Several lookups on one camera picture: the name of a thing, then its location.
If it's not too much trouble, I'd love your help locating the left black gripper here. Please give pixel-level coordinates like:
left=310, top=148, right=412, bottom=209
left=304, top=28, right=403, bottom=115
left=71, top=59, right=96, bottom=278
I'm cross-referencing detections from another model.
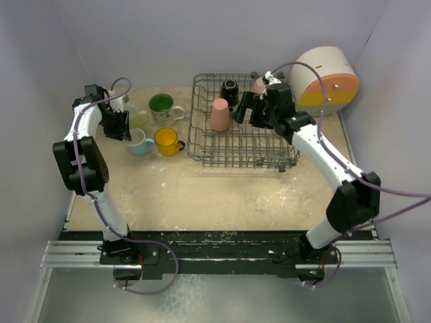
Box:
left=99, top=110, right=131, bottom=141

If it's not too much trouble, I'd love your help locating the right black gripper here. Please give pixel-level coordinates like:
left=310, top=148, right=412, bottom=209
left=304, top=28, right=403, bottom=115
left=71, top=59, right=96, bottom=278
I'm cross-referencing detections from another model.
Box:
left=232, top=92, right=277, bottom=131

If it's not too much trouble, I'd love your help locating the light green faceted mug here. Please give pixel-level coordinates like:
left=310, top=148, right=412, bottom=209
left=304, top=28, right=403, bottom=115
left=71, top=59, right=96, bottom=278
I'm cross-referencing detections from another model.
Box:
left=124, top=104, right=148, bottom=129

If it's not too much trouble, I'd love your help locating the light blue mug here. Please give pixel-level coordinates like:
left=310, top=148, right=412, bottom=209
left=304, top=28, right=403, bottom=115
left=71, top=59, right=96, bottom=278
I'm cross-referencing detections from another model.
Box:
left=126, top=128, right=156, bottom=157

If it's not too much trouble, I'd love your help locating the white floral mug green inside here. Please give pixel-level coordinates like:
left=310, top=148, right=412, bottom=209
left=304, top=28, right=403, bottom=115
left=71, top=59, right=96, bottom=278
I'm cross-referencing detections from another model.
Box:
left=148, top=94, right=186, bottom=128

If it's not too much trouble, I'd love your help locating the yellow mug black handle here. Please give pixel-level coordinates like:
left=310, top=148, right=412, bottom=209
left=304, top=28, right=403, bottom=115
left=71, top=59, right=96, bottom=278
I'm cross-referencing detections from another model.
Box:
left=154, top=128, right=186, bottom=157

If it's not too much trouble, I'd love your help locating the clear glass cup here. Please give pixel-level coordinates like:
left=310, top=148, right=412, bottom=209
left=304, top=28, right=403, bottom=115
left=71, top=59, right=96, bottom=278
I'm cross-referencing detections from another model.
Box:
left=243, top=108, right=254, bottom=124

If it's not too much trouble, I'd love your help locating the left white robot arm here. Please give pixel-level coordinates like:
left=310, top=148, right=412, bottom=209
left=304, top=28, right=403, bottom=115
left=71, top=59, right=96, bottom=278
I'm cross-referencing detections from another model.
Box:
left=53, top=84, right=139, bottom=264

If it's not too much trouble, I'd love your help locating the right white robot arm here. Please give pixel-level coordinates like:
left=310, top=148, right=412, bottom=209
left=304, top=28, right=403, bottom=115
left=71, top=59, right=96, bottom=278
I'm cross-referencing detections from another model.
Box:
left=233, top=83, right=380, bottom=263

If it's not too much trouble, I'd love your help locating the pale pink faceted mug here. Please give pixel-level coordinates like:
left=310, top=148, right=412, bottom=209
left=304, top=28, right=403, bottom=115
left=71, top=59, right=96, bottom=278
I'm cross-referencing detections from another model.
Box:
left=253, top=77, right=266, bottom=96

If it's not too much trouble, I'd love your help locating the black cup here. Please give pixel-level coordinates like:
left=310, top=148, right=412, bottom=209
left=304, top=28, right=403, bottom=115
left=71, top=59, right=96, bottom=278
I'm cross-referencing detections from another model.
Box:
left=220, top=79, right=239, bottom=111

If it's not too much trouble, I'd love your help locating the round three-drawer storage box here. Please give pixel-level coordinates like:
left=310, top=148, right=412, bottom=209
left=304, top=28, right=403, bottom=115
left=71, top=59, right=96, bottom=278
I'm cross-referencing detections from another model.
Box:
left=289, top=46, right=360, bottom=117

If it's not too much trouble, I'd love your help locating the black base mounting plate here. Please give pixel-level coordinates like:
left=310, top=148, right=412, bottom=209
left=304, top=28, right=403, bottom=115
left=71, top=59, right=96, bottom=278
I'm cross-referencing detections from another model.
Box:
left=97, top=231, right=338, bottom=280

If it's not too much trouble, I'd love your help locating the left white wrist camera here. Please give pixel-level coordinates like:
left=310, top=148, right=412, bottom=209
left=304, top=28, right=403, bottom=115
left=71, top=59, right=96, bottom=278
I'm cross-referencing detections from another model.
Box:
left=110, top=94, right=129, bottom=112

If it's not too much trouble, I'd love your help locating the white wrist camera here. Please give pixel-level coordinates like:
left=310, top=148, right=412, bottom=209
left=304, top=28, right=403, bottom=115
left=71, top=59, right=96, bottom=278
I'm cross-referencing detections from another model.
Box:
left=263, top=71, right=281, bottom=87
left=110, top=94, right=129, bottom=112

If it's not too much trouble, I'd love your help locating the pink handleless tumbler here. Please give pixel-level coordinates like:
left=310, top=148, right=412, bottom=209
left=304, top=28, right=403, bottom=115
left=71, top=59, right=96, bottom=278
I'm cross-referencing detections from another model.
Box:
left=209, top=98, right=230, bottom=132

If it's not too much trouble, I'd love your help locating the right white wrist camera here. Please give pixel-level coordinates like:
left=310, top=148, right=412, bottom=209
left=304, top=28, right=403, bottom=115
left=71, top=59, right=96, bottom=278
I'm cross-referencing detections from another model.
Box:
left=263, top=71, right=281, bottom=87

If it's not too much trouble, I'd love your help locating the grey wire dish rack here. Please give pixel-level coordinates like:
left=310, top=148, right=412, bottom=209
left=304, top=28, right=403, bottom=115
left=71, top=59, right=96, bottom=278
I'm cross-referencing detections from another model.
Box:
left=187, top=72, right=300, bottom=172

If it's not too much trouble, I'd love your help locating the aluminium rail frame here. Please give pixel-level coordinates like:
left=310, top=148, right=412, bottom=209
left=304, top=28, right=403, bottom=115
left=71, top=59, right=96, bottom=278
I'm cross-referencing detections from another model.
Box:
left=25, top=87, right=411, bottom=323

